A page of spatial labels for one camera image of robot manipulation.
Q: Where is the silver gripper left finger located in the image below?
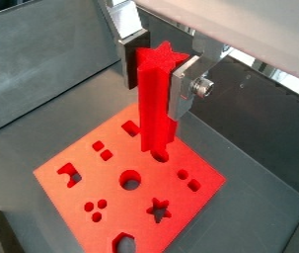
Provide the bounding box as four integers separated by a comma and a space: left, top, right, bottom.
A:
98, 0, 150, 89

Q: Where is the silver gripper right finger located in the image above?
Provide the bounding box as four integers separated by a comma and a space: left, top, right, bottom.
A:
167, 32, 233, 121

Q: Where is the red star-shaped peg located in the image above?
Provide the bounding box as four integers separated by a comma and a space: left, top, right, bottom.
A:
137, 41, 189, 154

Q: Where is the red shape sorter block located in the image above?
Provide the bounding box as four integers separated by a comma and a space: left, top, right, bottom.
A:
35, 105, 226, 253

